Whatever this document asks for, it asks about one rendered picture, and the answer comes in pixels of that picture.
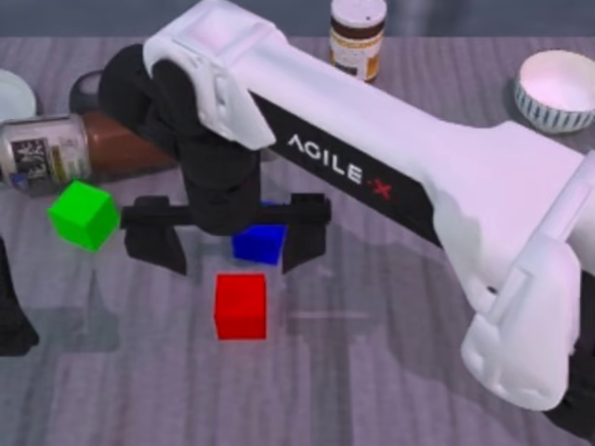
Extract blue cube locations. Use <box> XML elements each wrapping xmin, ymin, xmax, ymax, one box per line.
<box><xmin>231</xmin><ymin>199</ymin><xmax>287</xmax><ymax>267</ymax></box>

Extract green cube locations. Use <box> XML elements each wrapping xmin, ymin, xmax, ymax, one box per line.
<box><xmin>46</xmin><ymin>179</ymin><xmax>122</xmax><ymax>254</ymax></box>

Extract red cube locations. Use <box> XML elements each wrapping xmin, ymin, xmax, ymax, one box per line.
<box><xmin>213</xmin><ymin>272</ymin><xmax>269</xmax><ymax>341</ymax></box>

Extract brown bottle with white label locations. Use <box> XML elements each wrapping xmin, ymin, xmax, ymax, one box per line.
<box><xmin>0</xmin><ymin>111</ymin><xmax>182</xmax><ymax>199</ymax></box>

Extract brown jar with white lid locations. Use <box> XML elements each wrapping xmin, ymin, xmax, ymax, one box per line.
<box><xmin>327</xmin><ymin>0</ymin><xmax>389</xmax><ymax>85</ymax></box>

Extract white round dish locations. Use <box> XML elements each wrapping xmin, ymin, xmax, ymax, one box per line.
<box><xmin>0</xmin><ymin>69</ymin><xmax>38</xmax><ymax>123</ymax></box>

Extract white bowl with striped rim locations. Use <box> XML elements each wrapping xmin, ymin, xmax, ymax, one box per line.
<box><xmin>512</xmin><ymin>49</ymin><xmax>595</xmax><ymax>135</ymax></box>

